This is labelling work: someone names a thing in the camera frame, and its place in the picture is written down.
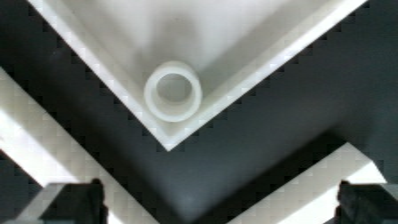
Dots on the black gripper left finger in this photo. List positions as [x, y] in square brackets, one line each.
[69, 204]

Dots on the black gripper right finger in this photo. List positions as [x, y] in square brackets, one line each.
[367, 204]

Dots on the white square tabletop panel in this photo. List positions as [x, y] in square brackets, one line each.
[182, 52]

